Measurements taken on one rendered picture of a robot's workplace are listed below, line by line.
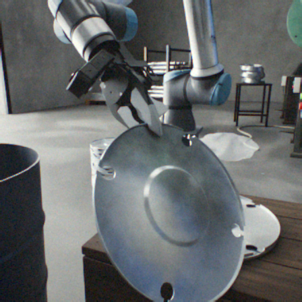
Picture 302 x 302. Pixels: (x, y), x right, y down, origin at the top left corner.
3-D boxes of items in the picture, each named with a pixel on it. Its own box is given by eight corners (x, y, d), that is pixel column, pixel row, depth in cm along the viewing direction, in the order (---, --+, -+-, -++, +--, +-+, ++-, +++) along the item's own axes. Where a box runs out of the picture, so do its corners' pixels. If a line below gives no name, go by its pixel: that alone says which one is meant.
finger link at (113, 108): (145, 116, 51) (120, 79, 52) (138, 118, 49) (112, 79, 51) (131, 132, 53) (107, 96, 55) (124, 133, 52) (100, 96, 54)
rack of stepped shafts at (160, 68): (170, 137, 313) (172, 44, 289) (141, 131, 343) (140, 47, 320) (193, 131, 343) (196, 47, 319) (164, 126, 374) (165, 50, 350)
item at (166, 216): (60, 276, 32) (62, 276, 32) (120, 96, 49) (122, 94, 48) (243, 329, 43) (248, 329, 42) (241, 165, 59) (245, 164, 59)
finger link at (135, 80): (159, 98, 47) (130, 61, 50) (154, 98, 46) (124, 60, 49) (144, 116, 50) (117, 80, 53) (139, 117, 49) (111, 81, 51)
